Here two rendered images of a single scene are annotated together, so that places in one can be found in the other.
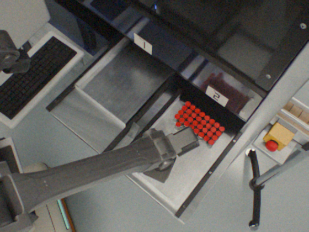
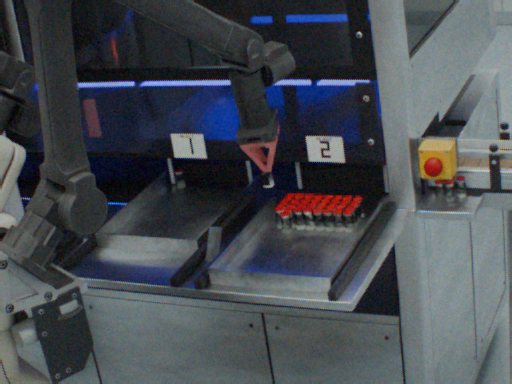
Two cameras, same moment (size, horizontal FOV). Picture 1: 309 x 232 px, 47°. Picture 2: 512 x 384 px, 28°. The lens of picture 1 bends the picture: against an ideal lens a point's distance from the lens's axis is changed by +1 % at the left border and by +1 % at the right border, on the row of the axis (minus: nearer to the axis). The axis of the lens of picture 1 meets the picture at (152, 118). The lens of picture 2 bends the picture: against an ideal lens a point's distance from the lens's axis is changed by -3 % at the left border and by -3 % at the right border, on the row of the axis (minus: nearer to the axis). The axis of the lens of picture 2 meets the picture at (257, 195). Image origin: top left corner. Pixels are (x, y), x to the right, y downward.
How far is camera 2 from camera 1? 1.55 m
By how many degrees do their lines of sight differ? 44
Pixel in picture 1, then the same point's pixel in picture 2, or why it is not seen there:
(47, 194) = not seen: outside the picture
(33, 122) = not seen: outside the picture
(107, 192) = not seen: outside the picture
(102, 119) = (156, 258)
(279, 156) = (465, 209)
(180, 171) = (315, 263)
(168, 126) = (272, 234)
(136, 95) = (202, 225)
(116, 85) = (163, 227)
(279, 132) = (432, 144)
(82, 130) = (127, 276)
